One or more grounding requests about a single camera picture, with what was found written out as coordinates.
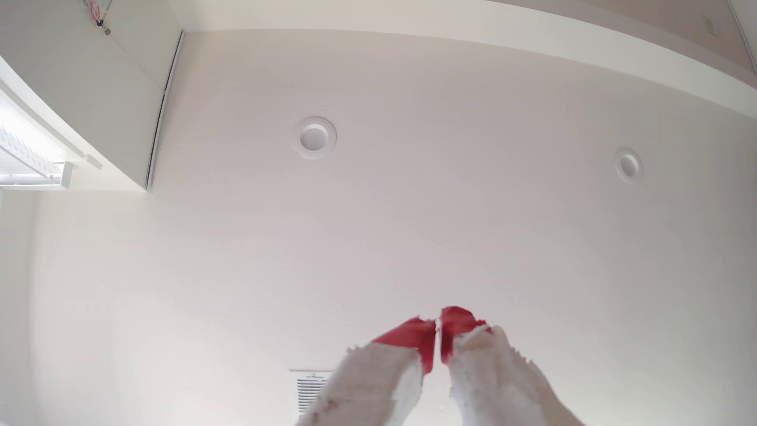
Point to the round recessed ceiling light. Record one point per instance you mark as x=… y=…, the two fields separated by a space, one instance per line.
x=628 y=165
x=314 y=137

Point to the white air vent grille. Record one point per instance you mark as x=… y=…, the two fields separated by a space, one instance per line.
x=308 y=390

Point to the white window blind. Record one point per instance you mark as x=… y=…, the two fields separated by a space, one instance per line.
x=26 y=160

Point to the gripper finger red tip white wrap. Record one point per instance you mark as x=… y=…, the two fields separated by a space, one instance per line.
x=497 y=384
x=366 y=384

